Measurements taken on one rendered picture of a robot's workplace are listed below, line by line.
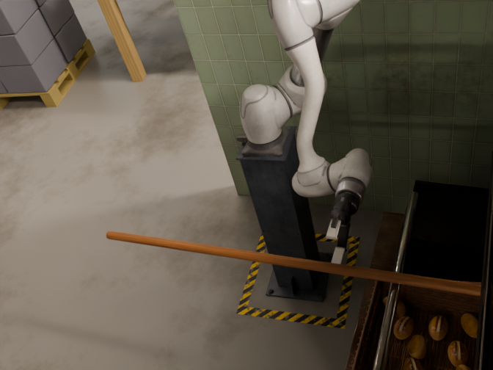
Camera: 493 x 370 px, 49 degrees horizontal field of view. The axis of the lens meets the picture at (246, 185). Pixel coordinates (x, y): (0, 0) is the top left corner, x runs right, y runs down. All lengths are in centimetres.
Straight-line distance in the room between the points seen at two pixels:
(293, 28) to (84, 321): 224
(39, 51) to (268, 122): 319
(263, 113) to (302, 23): 56
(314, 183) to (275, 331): 124
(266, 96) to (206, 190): 162
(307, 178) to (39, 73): 352
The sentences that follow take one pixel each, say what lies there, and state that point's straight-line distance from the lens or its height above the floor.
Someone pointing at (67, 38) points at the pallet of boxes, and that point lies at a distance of 539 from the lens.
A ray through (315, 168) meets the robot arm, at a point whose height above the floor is 122.
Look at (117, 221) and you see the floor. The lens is 375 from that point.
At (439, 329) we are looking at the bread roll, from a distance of 214.
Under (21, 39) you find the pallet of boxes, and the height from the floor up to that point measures 66.
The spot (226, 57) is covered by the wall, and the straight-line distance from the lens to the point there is 282.
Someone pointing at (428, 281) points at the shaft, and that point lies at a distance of 157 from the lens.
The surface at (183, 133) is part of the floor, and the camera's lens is 419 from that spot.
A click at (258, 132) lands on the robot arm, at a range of 220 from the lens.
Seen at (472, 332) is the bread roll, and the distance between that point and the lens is 216.
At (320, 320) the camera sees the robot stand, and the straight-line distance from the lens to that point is 291.
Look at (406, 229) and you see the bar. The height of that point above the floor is 117.
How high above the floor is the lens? 251
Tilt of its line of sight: 44 degrees down
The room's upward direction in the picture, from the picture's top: 17 degrees counter-clockwise
